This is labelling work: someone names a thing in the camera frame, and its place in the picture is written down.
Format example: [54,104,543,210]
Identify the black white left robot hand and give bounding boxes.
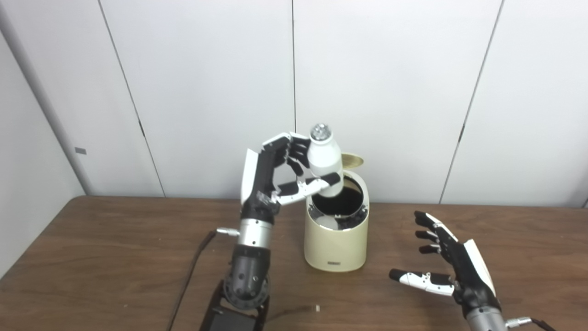
[240,132,343,226]

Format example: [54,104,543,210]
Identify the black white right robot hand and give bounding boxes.
[389,211,502,318]

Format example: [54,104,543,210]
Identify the small white plastic bottle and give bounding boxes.
[307,123,345,199]

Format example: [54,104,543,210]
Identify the cream-colored lidded bin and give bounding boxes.
[304,153,370,273]

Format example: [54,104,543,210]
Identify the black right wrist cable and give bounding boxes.
[504,316,556,331]

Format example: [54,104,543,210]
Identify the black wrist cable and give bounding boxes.
[504,316,556,331]
[166,228,241,331]

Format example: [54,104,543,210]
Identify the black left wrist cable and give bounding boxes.
[166,228,241,331]

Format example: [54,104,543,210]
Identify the thin wire with white tip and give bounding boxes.
[268,304,321,322]

